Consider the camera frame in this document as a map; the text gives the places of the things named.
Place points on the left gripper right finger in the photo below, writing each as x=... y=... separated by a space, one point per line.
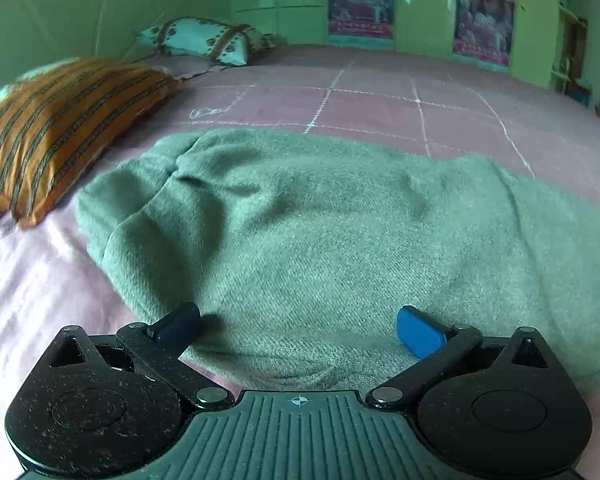
x=438 y=350

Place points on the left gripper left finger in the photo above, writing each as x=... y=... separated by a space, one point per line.
x=156 y=350

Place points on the pink grid bedsheet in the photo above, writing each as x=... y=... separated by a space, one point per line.
x=408 y=102

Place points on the orange striped pillow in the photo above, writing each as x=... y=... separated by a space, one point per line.
x=56 y=123

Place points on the corner shelf unit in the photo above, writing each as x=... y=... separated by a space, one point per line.
x=568 y=67

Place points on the white patterned pillow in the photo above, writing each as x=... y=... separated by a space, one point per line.
x=226 y=44

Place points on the green wardrobe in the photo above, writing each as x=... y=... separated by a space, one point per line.
x=422 y=27

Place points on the right lower wall poster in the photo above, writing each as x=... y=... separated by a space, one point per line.
x=483 y=33

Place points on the wall poster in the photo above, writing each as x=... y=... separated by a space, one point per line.
x=368 y=19
x=483 y=33

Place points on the left wall poster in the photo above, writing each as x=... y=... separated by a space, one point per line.
x=368 y=19

